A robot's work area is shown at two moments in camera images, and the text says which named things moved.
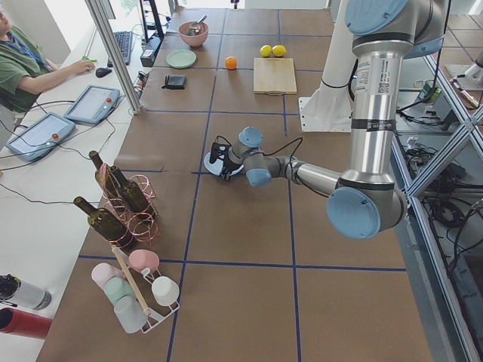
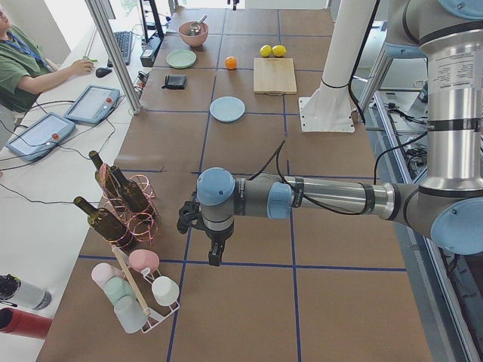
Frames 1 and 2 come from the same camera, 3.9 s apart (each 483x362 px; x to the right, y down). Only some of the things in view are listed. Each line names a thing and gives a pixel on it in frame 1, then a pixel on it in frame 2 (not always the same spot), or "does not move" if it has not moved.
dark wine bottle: x=107 y=223 does not move
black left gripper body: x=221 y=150 to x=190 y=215
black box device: x=148 y=56 does not move
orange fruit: x=231 y=62 does not move
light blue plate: x=216 y=167 to x=226 y=108
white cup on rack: x=165 y=290 does not move
